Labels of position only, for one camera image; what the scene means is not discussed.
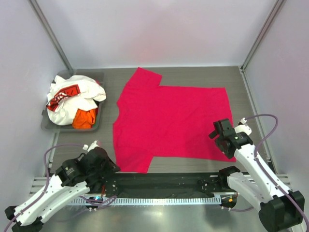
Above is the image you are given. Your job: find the left aluminium frame post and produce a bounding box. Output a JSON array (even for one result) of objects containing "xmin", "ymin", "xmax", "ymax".
[{"xmin": 28, "ymin": 0, "xmax": 74, "ymax": 74}]

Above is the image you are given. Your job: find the orange t shirt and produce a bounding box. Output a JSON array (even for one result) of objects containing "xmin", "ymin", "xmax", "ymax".
[{"xmin": 72, "ymin": 109, "xmax": 97, "ymax": 129}]

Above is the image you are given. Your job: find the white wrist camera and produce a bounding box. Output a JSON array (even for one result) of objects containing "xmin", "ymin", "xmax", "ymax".
[
  {"xmin": 83, "ymin": 140, "xmax": 101, "ymax": 152},
  {"xmin": 235, "ymin": 117, "xmax": 252, "ymax": 135}
]

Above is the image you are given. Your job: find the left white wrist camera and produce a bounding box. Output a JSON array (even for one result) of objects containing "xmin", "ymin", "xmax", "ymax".
[{"xmin": 83, "ymin": 140, "xmax": 101, "ymax": 152}]

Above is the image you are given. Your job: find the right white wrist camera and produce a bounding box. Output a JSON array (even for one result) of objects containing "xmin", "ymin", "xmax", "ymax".
[{"xmin": 235, "ymin": 117, "xmax": 252, "ymax": 135}]

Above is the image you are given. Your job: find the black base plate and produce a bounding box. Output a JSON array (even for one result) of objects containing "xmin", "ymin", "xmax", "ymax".
[{"xmin": 89, "ymin": 172, "xmax": 236, "ymax": 199}]

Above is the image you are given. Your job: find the aluminium frame post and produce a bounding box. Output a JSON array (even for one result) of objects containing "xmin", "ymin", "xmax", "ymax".
[
  {"xmin": 239, "ymin": 0, "xmax": 286, "ymax": 73},
  {"xmin": 28, "ymin": 0, "xmax": 74, "ymax": 74}
]

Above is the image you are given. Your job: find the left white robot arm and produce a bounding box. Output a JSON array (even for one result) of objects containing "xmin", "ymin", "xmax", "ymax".
[{"xmin": 5, "ymin": 146, "xmax": 120, "ymax": 232}]

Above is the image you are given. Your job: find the right aluminium frame post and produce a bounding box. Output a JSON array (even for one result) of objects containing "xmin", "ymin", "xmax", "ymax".
[{"xmin": 239, "ymin": 0, "xmax": 286, "ymax": 73}]

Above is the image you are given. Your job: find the white slotted cable duct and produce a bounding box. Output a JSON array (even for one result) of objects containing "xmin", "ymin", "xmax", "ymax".
[{"xmin": 65, "ymin": 196, "xmax": 222, "ymax": 206}]

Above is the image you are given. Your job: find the aluminium front rail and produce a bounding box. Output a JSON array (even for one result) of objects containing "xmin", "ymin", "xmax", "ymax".
[{"xmin": 29, "ymin": 174, "xmax": 292, "ymax": 196}]

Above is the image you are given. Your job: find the white t shirt red print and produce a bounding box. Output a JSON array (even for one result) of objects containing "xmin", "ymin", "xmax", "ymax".
[{"xmin": 46, "ymin": 75, "xmax": 107, "ymax": 126}]

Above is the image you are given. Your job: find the pink t shirt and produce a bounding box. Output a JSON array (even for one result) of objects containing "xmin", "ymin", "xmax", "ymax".
[{"xmin": 113, "ymin": 68, "xmax": 232, "ymax": 174}]

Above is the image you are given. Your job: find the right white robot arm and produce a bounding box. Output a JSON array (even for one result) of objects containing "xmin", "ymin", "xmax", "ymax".
[{"xmin": 209, "ymin": 118, "xmax": 309, "ymax": 232}]

